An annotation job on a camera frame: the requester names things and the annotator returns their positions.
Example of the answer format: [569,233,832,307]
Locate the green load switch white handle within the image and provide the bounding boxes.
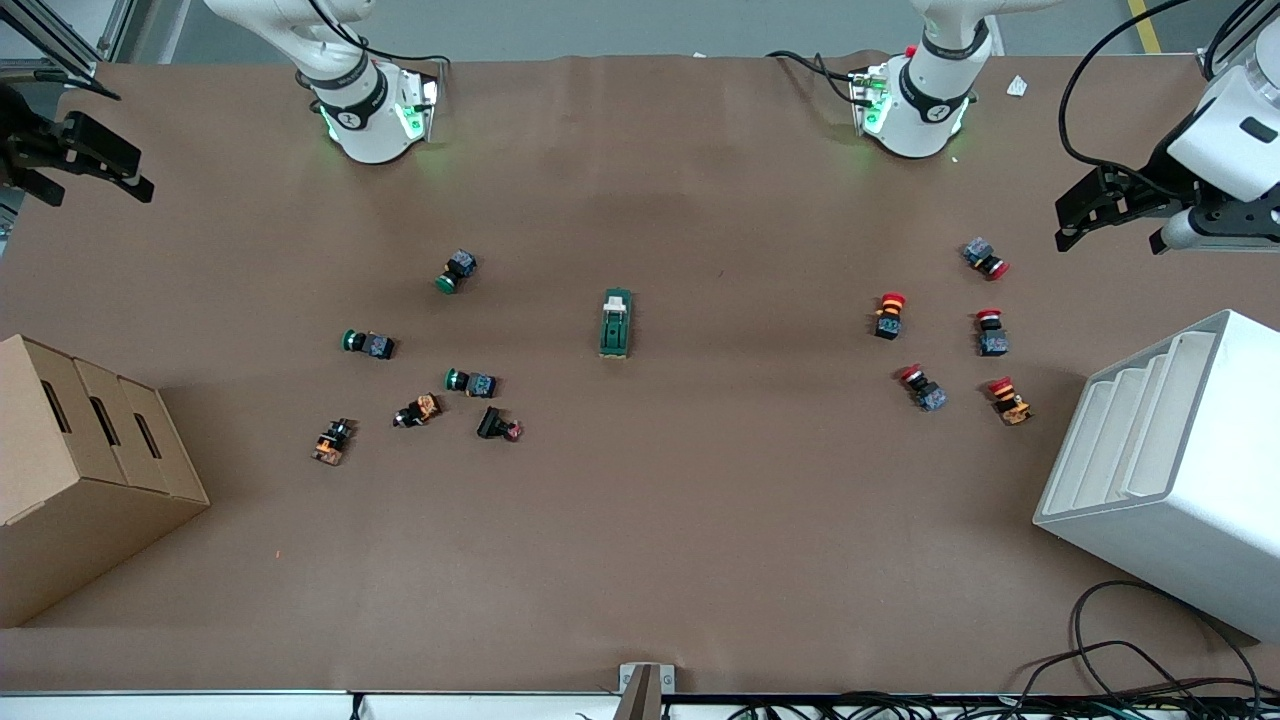
[598,288,635,360]

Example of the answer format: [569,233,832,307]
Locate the white stepped plastic bin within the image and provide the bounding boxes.
[1033,309,1280,643]

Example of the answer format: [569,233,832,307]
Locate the brown cardboard box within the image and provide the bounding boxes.
[0,333,211,629]

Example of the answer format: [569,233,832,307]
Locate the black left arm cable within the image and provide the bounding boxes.
[1057,0,1196,187]

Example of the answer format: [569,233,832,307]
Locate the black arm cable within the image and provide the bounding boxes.
[305,0,453,71]
[1057,0,1196,187]

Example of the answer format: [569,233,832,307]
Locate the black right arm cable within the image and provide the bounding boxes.
[305,0,453,71]

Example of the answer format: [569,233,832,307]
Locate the black base cable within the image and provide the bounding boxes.
[766,49,864,107]

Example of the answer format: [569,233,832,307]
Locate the black looped cable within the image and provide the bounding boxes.
[1070,579,1267,717]

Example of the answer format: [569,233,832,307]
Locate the white table edge rail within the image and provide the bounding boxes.
[0,689,1280,720]

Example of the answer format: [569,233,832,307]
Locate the grey metal bracket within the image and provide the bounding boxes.
[618,662,676,720]

